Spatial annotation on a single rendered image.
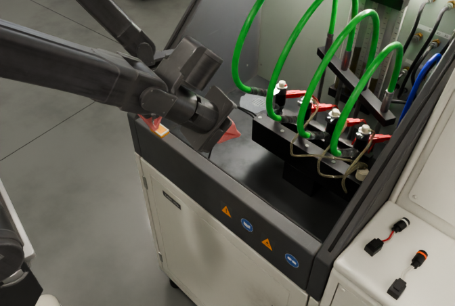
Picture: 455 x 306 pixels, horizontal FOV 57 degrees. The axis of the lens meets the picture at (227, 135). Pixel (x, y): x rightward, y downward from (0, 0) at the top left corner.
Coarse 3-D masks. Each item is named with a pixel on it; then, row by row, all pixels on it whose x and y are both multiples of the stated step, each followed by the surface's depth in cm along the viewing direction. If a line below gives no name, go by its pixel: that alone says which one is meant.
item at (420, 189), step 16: (448, 96) 80; (432, 112) 83; (448, 112) 81; (432, 128) 84; (448, 128) 82; (416, 144) 87; (432, 144) 85; (448, 144) 83; (416, 160) 89; (432, 160) 86; (448, 160) 84; (400, 176) 92; (416, 176) 90; (432, 176) 87; (448, 176) 84; (400, 192) 94; (416, 192) 90; (432, 192) 88; (448, 192) 86; (416, 208) 92; (432, 208) 89; (448, 208) 86; (432, 224) 91; (448, 224) 88; (336, 272) 86; (336, 288) 89; (352, 288) 84; (320, 304) 97; (336, 304) 92; (352, 304) 87; (368, 304) 83
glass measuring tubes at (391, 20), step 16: (368, 0) 106; (384, 0) 102; (400, 0) 99; (368, 16) 109; (384, 16) 107; (400, 16) 104; (368, 32) 113; (384, 32) 108; (352, 48) 119; (368, 48) 113; (352, 64) 119; (384, 64) 114; (336, 80) 126; (384, 80) 118; (368, 112) 123
